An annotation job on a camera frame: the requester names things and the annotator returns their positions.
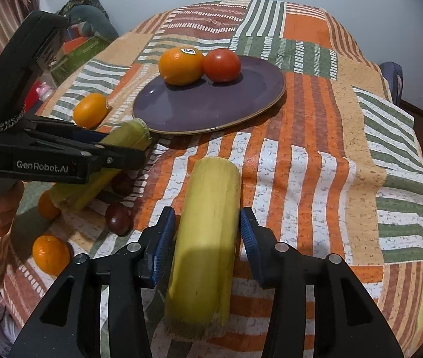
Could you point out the orange box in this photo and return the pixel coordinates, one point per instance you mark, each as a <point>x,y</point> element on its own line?
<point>73,44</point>

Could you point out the red tomato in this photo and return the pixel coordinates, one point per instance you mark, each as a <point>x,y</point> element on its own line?
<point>221,65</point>

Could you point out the purple plate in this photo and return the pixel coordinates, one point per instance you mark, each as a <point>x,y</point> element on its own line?
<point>196,108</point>

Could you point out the grey plush toy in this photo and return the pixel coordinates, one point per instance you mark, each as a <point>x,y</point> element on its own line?
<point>95,20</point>

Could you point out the pink toy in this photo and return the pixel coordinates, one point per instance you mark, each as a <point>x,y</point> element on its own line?
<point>44,91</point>

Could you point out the person's left hand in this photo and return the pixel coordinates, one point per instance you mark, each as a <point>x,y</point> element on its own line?
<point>6,209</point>

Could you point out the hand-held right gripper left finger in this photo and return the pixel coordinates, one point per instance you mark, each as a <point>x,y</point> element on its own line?
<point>163,238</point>

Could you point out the purple backpack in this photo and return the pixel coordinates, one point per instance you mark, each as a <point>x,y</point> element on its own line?
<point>392,82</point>

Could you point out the greenish yellow squash piece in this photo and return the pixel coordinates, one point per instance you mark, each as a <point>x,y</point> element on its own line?
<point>129,134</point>

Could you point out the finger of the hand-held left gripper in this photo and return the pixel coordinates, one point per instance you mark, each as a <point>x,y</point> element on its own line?
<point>84,134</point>
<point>121,158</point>

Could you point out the green storage box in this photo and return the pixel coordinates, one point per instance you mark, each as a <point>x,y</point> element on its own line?
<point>80,54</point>

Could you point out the dark red plum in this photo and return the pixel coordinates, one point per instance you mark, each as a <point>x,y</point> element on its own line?
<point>118,219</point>
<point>123,184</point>

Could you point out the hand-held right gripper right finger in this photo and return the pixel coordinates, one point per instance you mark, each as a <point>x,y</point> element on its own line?
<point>248,231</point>

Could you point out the small orange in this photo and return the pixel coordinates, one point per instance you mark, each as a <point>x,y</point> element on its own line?
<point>90,111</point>
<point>48,209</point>
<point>51,254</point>

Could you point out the large orange with sticker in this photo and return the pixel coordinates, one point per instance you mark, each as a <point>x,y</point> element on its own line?
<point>181,65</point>

